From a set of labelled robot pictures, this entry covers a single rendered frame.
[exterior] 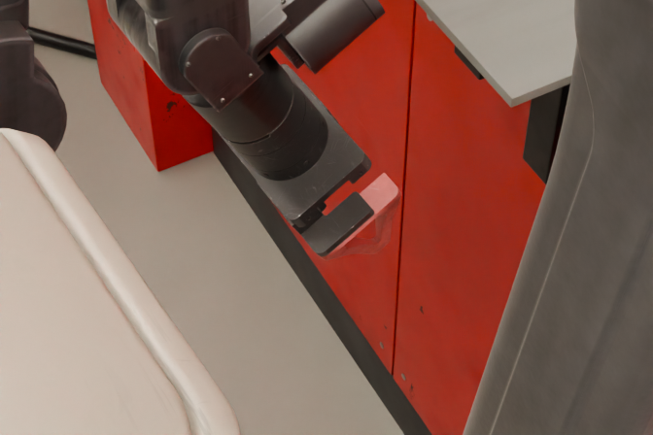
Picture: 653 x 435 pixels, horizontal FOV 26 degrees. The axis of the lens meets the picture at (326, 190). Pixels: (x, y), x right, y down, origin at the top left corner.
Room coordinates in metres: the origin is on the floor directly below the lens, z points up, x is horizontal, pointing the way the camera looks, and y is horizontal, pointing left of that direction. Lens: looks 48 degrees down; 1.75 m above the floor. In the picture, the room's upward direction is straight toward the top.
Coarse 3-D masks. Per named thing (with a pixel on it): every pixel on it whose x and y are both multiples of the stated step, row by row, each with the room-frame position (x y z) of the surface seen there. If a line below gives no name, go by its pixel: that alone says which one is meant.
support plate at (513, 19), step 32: (416, 0) 0.89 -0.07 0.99; (448, 0) 0.88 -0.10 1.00; (480, 0) 0.88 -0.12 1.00; (512, 0) 0.88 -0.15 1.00; (544, 0) 0.88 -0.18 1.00; (448, 32) 0.84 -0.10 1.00; (480, 32) 0.84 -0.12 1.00; (512, 32) 0.84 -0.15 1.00; (544, 32) 0.84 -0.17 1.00; (480, 64) 0.80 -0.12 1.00; (512, 64) 0.80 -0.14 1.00; (544, 64) 0.80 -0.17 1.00; (512, 96) 0.77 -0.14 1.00
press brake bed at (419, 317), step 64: (384, 0) 1.18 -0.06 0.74; (384, 64) 1.17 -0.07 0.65; (448, 64) 1.06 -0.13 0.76; (384, 128) 1.17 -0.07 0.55; (448, 128) 1.05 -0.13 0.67; (512, 128) 0.96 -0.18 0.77; (256, 192) 1.51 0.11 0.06; (448, 192) 1.04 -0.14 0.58; (512, 192) 0.95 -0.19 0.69; (384, 256) 1.16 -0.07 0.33; (448, 256) 1.03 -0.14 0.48; (512, 256) 0.94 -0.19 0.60; (384, 320) 1.15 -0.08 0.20; (448, 320) 1.02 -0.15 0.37; (384, 384) 1.15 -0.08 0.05; (448, 384) 1.01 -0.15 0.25
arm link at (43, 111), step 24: (0, 0) 0.52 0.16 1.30; (24, 0) 0.53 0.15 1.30; (0, 24) 0.52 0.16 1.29; (24, 24) 0.53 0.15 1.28; (0, 48) 0.50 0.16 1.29; (24, 48) 0.51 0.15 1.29; (0, 72) 0.50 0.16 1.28; (24, 72) 0.51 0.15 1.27; (0, 96) 0.50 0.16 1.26; (24, 96) 0.51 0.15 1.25; (48, 96) 0.51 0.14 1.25; (0, 120) 0.50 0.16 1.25; (24, 120) 0.51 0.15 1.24; (48, 120) 0.51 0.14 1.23; (48, 144) 0.51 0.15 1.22
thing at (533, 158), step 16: (544, 96) 0.90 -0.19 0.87; (560, 96) 0.88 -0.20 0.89; (544, 112) 0.89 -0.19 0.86; (560, 112) 0.88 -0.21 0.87; (528, 128) 0.91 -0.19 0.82; (544, 128) 0.89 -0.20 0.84; (560, 128) 0.88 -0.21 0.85; (528, 144) 0.91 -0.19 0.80; (544, 144) 0.89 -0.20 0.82; (528, 160) 0.90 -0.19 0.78; (544, 160) 0.88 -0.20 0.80; (544, 176) 0.88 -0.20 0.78
